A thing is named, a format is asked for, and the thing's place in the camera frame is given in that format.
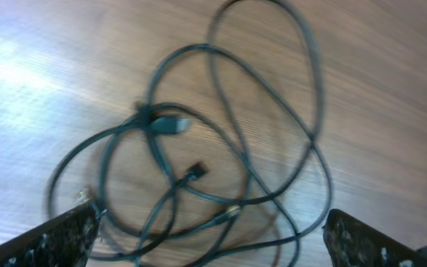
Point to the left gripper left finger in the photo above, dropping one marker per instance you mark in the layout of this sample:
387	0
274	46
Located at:
66	240

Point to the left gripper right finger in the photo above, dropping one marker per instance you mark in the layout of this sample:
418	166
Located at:
350	242

